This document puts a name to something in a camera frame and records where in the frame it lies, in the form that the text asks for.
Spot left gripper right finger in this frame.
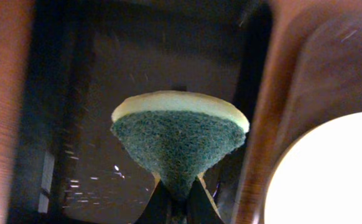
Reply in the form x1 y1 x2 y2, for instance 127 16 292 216
186 178 224 224

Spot brown serving tray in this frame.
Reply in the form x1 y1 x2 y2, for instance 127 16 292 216
234 11 362 223

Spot black plastic tray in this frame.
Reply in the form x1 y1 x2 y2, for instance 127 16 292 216
7 1 272 223

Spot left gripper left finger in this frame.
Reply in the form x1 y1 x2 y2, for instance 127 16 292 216
135 180 172 224

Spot green yellow sponge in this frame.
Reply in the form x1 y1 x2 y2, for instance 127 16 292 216
111 91 249 201

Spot white plate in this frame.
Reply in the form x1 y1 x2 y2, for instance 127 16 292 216
264 113 362 224

